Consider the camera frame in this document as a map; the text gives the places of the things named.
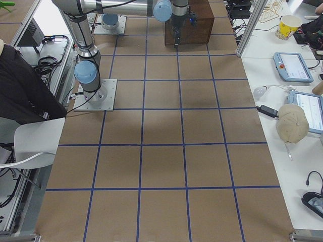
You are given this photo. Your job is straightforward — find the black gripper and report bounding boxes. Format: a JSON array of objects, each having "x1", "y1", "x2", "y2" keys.
[{"x1": 172, "y1": 15, "x2": 184, "y2": 48}]

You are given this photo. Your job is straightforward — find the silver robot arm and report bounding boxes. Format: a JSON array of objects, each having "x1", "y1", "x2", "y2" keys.
[
  {"x1": 101, "y1": 14, "x2": 119, "y2": 29},
  {"x1": 53, "y1": 1, "x2": 189, "y2": 102}
]

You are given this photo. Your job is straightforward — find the dark brown wooden cabinet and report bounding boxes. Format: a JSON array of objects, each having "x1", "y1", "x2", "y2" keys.
[{"x1": 164, "y1": 1, "x2": 214, "y2": 46}]

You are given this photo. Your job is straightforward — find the white light bulb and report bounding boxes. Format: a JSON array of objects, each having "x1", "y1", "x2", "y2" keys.
[{"x1": 253, "y1": 86, "x2": 268, "y2": 99}]

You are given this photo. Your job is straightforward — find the yellow popcorn bucket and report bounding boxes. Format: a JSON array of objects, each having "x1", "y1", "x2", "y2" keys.
[{"x1": 275, "y1": 15, "x2": 302, "y2": 40}]

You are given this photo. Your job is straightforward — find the upper teach pendant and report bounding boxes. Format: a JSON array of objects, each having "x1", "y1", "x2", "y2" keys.
[{"x1": 273, "y1": 52, "x2": 314, "y2": 83}]

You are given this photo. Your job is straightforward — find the teach pendant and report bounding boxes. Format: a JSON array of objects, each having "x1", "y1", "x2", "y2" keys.
[
  {"x1": 287, "y1": 91, "x2": 322, "y2": 134},
  {"x1": 273, "y1": 52, "x2": 314, "y2": 83}
]

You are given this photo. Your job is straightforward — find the black power adapter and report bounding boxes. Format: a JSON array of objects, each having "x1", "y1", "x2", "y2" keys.
[{"x1": 256, "y1": 105, "x2": 279, "y2": 118}]

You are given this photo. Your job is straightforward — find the grey control box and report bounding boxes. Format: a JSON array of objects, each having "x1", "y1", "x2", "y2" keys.
[{"x1": 18, "y1": 18, "x2": 44, "y2": 54}]

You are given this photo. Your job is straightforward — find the beige baseball cap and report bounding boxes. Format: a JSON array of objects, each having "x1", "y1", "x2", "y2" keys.
[{"x1": 276, "y1": 104, "x2": 309, "y2": 144}]

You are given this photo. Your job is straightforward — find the lower teach pendant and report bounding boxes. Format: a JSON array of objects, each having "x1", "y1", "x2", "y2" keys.
[{"x1": 287, "y1": 91, "x2": 322, "y2": 134}]

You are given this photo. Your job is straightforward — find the person in black clothes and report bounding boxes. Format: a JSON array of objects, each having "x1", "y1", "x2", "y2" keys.
[{"x1": 1, "y1": 40, "x2": 67, "y2": 125}]

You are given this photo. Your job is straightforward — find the white plastic chair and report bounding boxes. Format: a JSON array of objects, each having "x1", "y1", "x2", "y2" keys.
[{"x1": 1, "y1": 118, "x2": 65, "y2": 169}]

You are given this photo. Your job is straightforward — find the black glasses case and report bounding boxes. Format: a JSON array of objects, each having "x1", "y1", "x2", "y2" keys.
[{"x1": 301, "y1": 192, "x2": 323, "y2": 218}]

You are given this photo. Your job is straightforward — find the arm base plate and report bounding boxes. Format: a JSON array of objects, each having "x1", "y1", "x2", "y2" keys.
[
  {"x1": 73, "y1": 79, "x2": 117, "y2": 111},
  {"x1": 94, "y1": 15, "x2": 127, "y2": 35}
]

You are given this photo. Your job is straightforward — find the aluminium frame post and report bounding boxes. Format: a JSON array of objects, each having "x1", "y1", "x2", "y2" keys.
[{"x1": 236, "y1": 0, "x2": 267, "y2": 57}]

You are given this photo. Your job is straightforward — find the wooden wire rack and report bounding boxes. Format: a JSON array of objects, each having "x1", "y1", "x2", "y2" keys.
[{"x1": 258, "y1": 0, "x2": 283, "y2": 23}]

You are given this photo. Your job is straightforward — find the black cable bundle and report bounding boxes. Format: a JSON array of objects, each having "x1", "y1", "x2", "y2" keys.
[{"x1": 35, "y1": 56, "x2": 63, "y2": 84}]

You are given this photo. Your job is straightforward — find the black cable with plug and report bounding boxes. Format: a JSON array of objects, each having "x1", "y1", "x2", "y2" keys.
[{"x1": 305, "y1": 171, "x2": 323, "y2": 195}]

